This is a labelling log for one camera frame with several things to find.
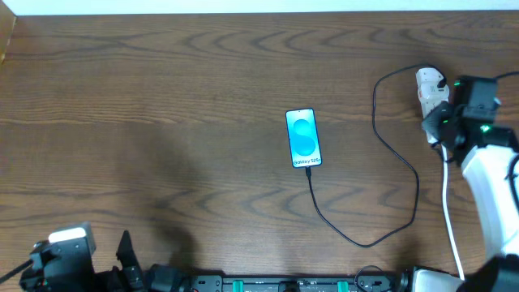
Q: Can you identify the black USB charging cable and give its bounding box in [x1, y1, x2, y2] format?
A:
[304, 62, 448, 249]

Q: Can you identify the blue Galaxy smartphone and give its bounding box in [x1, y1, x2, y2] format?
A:
[285, 108, 323, 168]

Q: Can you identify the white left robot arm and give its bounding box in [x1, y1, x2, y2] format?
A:
[19, 231, 195, 292]

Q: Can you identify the white USB charger adapter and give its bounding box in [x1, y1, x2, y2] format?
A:
[415, 67, 450, 103]

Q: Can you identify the white power strip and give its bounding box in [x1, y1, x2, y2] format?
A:
[415, 67, 451, 145]

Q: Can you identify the white power strip cord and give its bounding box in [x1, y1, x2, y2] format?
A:
[440, 144, 466, 281]

